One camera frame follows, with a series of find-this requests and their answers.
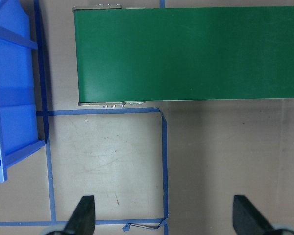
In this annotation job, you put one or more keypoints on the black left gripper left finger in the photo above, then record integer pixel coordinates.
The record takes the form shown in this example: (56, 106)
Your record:
(82, 220)

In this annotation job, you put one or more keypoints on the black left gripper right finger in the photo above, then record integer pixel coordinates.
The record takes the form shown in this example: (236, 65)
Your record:
(247, 220)

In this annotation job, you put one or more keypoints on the blue bin on left side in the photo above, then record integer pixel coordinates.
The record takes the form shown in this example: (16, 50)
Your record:
(18, 123)

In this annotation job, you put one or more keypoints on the green conveyor belt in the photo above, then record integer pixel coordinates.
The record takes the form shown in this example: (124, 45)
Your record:
(182, 54)

